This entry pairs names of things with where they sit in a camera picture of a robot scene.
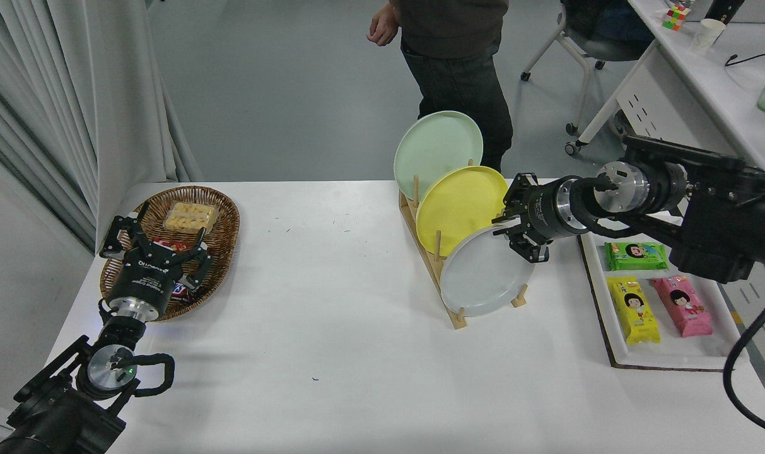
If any grey office chair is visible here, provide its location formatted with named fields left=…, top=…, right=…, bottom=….
left=520, top=5, right=649, bottom=136

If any green snack pack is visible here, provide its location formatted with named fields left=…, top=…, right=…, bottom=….
left=605, top=242, right=669, bottom=272

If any yellow snack pack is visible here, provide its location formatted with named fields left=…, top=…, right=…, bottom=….
left=607, top=276, right=662, bottom=345

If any brown candy bar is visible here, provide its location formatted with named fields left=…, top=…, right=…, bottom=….
left=168, top=281, right=201, bottom=305

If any white foam tray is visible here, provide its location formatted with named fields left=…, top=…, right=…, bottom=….
left=575, top=232, right=750, bottom=371

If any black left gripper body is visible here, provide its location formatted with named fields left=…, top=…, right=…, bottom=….
left=107, top=245, right=186, bottom=311

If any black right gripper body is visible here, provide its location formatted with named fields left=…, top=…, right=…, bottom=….
left=515, top=180, right=569, bottom=244

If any black device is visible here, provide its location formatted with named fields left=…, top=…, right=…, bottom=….
left=704, top=0, right=746, bottom=25

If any colourful puzzle cube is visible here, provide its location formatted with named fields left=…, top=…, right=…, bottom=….
left=663, top=4, right=691, bottom=31

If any white paper cup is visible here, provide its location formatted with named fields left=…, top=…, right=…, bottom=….
left=690, top=18, right=727, bottom=52

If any pink snack pack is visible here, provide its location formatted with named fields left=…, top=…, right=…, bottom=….
left=651, top=276, right=713, bottom=338

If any person's hand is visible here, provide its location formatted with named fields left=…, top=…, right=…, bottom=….
left=366, top=3, right=400, bottom=47

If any clear pack of biscuits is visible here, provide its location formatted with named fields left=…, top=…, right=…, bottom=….
left=163, top=201, right=220, bottom=233

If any wooden plate rack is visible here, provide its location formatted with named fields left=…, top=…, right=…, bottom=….
left=399, top=159, right=529, bottom=330

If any pale grey curtain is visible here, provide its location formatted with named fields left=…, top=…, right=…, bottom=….
left=0, top=0, right=203, bottom=253

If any brown wicker basket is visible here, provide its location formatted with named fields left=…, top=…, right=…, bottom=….
left=100, top=185, right=241, bottom=323

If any yellow plate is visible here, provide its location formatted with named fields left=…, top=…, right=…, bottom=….
left=416, top=165, right=510, bottom=258

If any pale green plate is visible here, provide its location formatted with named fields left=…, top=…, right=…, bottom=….
left=393, top=111, right=484, bottom=202

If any thin black cable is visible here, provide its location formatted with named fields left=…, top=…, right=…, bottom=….
left=725, top=53, right=765, bottom=75

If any grey plate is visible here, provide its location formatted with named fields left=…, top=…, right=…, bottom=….
left=440, top=226, right=537, bottom=318

